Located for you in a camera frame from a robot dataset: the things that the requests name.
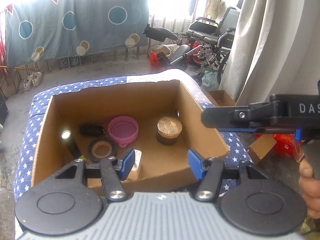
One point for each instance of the black wheelchair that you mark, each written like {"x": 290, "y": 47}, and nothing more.
{"x": 211, "y": 42}

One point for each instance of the white shoes pair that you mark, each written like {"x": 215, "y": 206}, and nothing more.
{"x": 32, "y": 80}

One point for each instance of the person's right hand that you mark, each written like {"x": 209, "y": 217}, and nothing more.
{"x": 311, "y": 189}

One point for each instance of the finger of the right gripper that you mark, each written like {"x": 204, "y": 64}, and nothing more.
{"x": 250, "y": 129}
{"x": 235, "y": 117}

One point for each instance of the star pattern table cloth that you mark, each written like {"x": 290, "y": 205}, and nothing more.
{"x": 22, "y": 181}

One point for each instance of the red plastic bag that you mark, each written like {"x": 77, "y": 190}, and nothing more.
{"x": 281, "y": 144}

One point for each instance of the black oval case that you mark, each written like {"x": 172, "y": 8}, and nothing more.
{"x": 91, "y": 130}

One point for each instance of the grey curtain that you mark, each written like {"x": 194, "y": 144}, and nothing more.
{"x": 275, "y": 51}

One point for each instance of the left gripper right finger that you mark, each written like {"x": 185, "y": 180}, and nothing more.
{"x": 248, "y": 199}

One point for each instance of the green black tube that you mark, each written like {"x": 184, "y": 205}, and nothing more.
{"x": 69, "y": 142}

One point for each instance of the black scooter seat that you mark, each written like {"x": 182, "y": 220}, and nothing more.
{"x": 159, "y": 33}

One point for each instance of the black tape roll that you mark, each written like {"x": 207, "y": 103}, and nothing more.
{"x": 101, "y": 148}

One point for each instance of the pink silicone bowl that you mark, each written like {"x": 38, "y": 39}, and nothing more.
{"x": 123, "y": 130}

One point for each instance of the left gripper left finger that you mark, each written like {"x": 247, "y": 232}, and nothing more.
{"x": 74, "y": 197}

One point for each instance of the small cardboard tray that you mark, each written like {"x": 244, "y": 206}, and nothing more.
{"x": 220, "y": 98}

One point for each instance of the gold lid dark jar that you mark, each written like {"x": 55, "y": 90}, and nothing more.
{"x": 168, "y": 130}

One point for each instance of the brown cardboard box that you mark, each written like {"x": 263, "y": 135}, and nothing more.
{"x": 163, "y": 168}

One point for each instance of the blue hanging bedsheet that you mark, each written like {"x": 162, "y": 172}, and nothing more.
{"x": 37, "y": 30}

